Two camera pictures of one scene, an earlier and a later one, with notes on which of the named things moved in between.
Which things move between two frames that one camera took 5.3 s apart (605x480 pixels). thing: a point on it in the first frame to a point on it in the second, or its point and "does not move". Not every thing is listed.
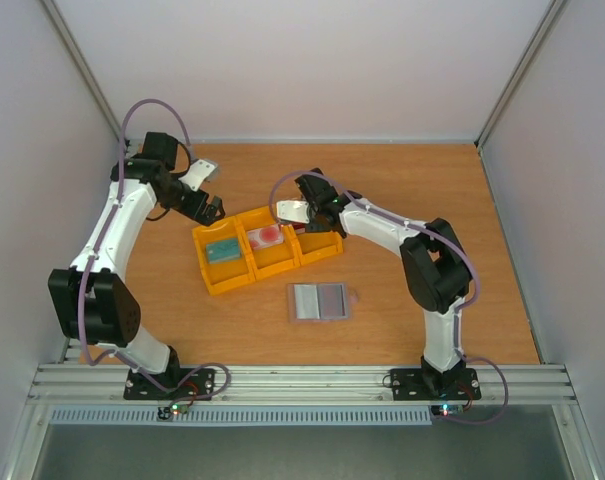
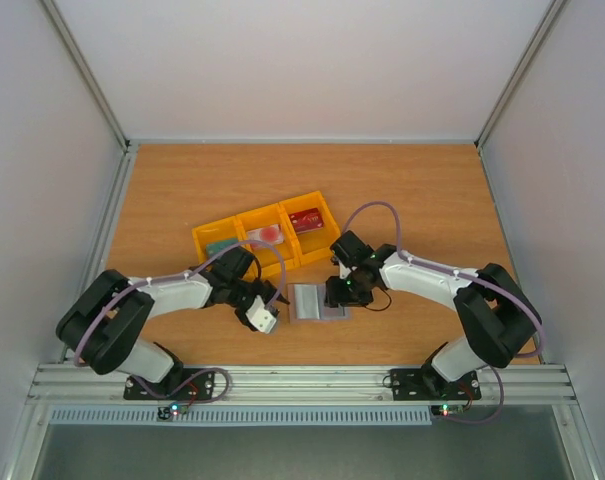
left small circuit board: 174,408 does not move
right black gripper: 315,223 to 347,296
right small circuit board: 448,410 does not move
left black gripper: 193,212 to 266,288
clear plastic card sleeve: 320,302 does not move
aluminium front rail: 98,385 does not move
